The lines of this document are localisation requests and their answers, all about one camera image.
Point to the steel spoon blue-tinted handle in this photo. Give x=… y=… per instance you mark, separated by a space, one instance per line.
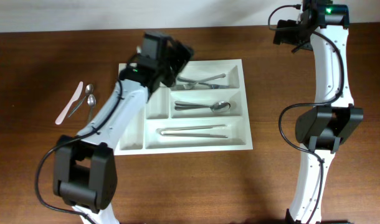
x=178 y=105

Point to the steel fork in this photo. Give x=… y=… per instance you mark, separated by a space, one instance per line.
x=212 y=78

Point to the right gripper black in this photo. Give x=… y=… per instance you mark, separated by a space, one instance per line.
x=289 y=26

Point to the steel serrated tongs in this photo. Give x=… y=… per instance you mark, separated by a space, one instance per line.
x=191 y=131

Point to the steel spoon sideways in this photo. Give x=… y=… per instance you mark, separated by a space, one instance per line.
x=219 y=107

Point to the small steel teaspoon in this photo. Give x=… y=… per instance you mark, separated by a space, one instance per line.
x=91 y=101
x=88 y=91

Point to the white plastic cutlery tray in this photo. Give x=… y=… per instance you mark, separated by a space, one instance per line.
x=140 y=136

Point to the pink plastic knife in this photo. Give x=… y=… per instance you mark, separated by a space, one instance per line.
x=74 y=98

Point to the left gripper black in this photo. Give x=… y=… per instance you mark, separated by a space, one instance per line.
x=180 y=60

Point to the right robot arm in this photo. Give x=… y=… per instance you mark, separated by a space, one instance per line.
x=323 y=28

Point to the steel fork angled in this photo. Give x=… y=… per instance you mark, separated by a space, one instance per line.
x=190 y=84

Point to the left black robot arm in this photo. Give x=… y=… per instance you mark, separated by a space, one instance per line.
x=84 y=166

